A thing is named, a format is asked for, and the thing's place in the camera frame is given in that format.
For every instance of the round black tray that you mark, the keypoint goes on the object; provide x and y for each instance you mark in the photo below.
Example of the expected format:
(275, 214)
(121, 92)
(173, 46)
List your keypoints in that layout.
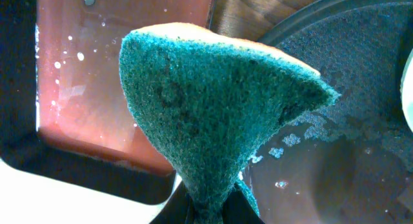
(351, 162)

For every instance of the green orange sponge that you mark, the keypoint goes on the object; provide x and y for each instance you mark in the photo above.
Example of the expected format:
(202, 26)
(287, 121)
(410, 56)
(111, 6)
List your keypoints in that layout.
(207, 102)

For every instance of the light blue plate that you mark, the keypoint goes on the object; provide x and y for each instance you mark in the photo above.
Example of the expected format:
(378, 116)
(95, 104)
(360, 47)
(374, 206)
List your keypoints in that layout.
(406, 91)

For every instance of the rectangular black sponge tray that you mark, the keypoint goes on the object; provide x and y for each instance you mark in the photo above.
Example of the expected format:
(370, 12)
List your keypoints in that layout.
(63, 112)

